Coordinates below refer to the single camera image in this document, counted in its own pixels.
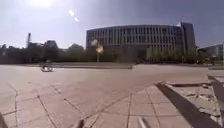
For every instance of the large grey office building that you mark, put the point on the large grey office building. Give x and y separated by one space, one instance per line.
140 36

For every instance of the grey paved plaza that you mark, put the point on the grey paved plaza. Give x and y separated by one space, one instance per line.
100 86

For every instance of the tall tower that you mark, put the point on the tall tower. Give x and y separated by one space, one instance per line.
28 38

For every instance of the low building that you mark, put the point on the low building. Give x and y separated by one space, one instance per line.
211 50

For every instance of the row of trees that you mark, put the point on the row of trees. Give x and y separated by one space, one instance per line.
33 55

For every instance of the robot's own part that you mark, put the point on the robot's own part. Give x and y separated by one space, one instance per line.
80 124
143 123

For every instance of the broken pale paving patch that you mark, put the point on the broken pale paving patch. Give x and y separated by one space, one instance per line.
200 96

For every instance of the grass field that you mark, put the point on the grass field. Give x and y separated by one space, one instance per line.
83 64

